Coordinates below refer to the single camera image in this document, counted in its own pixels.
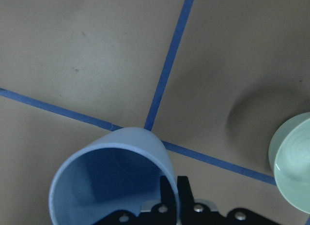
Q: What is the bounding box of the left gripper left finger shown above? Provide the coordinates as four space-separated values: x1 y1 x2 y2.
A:
96 176 178 225

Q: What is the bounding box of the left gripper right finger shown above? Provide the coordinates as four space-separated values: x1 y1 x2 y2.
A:
177 176 277 225

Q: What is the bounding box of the blue cup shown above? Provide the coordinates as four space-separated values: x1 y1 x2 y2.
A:
48 127 179 225

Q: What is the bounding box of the green bowl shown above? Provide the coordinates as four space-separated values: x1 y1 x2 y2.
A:
268 112 310 214

